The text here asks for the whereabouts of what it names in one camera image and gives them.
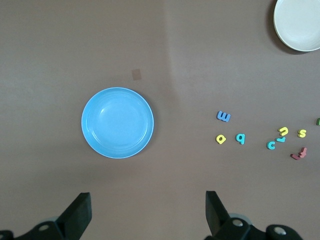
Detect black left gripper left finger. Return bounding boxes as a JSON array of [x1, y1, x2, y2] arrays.
[[13, 191, 92, 240]]

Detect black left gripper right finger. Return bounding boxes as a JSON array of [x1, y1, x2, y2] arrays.
[[203, 190, 252, 240]]

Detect blue plate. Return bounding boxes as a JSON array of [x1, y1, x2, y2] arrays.
[[80, 86, 155, 160]]

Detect cream plate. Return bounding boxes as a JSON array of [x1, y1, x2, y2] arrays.
[[273, 0, 320, 53]]

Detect red foam letter f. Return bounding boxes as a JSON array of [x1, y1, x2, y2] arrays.
[[290, 147, 308, 161]]

